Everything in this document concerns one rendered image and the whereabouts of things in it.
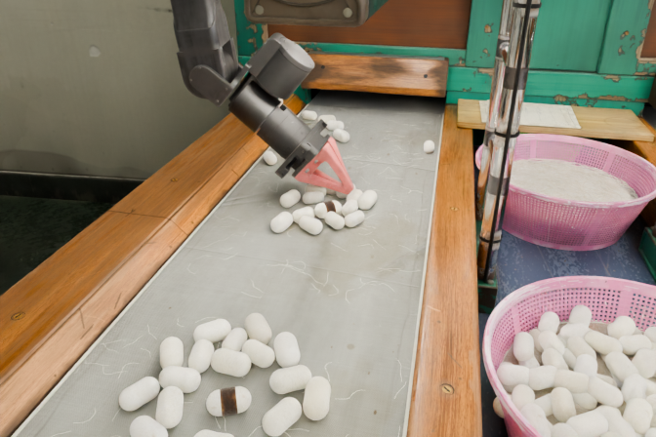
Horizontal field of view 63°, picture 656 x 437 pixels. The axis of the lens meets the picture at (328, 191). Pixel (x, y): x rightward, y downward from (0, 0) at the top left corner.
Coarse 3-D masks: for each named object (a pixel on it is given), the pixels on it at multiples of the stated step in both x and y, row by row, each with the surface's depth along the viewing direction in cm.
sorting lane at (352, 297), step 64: (384, 128) 106; (256, 192) 80; (384, 192) 80; (192, 256) 65; (256, 256) 65; (320, 256) 65; (384, 256) 65; (128, 320) 54; (192, 320) 54; (320, 320) 54; (384, 320) 54; (64, 384) 47; (128, 384) 47; (256, 384) 47; (384, 384) 47
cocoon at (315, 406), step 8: (312, 384) 44; (320, 384) 44; (328, 384) 44; (312, 392) 43; (320, 392) 43; (328, 392) 44; (304, 400) 43; (312, 400) 42; (320, 400) 42; (328, 400) 43; (304, 408) 43; (312, 408) 42; (320, 408) 42; (328, 408) 43; (312, 416) 42; (320, 416) 42
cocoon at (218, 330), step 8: (216, 320) 51; (224, 320) 51; (200, 328) 50; (208, 328) 50; (216, 328) 50; (224, 328) 51; (200, 336) 50; (208, 336) 50; (216, 336) 50; (224, 336) 51
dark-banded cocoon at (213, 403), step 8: (216, 392) 43; (240, 392) 43; (248, 392) 44; (208, 400) 43; (216, 400) 43; (240, 400) 43; (248, 400) 43; (208, 408) 43; (216, 408) 43; (240, 408) 43; (216, 416) 43
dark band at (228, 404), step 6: (222, 390) 43; (228, 390) 43; (234, 390) 43; (222, 396) 43; (228, 396) 43; (234, 396) 43; (222, 402) 43; (228, 402) 43; (234, 402) 43; (222, 408) 43; (228, 408) 43; (234, 408) 43; (222, 414) 43; (228, 414) 43; (234, 414) 43
